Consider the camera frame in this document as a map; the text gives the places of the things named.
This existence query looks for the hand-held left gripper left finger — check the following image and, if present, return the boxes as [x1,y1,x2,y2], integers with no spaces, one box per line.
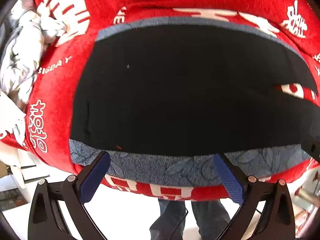
[28,151,111,240]

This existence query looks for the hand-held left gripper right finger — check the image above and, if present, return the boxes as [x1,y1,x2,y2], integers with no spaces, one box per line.
[213,153,296,240]

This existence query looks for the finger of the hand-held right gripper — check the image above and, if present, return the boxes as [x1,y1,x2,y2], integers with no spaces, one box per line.
[301,135,320,162]

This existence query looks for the black pants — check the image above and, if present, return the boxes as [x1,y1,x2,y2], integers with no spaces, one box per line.
[71,25,320,157]

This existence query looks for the person's right leg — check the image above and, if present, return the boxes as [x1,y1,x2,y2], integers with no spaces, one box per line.
[191,199,231,240]

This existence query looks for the person's leg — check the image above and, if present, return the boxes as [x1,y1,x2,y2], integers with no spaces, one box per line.
[191,199,231,240]
[149,199,187,240]

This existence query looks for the metal bar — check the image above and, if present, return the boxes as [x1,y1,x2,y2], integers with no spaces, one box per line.
[297,189,317,206]

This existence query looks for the blue-grey leaf-patterned cloth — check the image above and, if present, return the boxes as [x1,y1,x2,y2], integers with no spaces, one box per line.
[69,17,313,187]

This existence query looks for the white furniture panel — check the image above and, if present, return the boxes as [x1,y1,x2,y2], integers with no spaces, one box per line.
[7,150,38,189]

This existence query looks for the person's left leg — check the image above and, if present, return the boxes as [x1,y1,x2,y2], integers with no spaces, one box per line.
[149,199,187,240]

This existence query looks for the white cloth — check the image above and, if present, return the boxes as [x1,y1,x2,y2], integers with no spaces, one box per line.
[0,91,27,145]

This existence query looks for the white floral quilt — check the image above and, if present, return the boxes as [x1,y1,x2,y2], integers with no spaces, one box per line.
[0,0,68,110]

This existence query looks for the black cable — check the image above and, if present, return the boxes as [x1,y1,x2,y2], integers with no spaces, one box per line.
[170,209,189,240]

